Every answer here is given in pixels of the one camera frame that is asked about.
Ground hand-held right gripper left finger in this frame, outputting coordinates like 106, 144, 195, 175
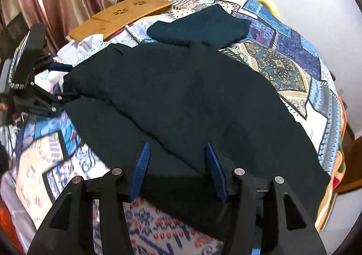
28, 141, 150, 255

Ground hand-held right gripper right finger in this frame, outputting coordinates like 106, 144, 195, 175
205, 142, 328, 255

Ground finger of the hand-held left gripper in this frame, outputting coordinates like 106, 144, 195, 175
14, 85, 82, 116
42, 56, 74, 75

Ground dark navy pants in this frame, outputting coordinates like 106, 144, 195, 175
61, 41, 331, 240

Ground white crumpled cloth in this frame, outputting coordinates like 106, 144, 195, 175
55, 33, 104, 67

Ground wooden lap table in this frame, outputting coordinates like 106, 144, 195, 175
66, 0, 174, 42

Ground patchwork printed bedsheet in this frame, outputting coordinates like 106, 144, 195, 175
11, 0, 348, 255

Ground folded dark teal garment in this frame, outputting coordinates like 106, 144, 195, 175
147, 3, 253, 48

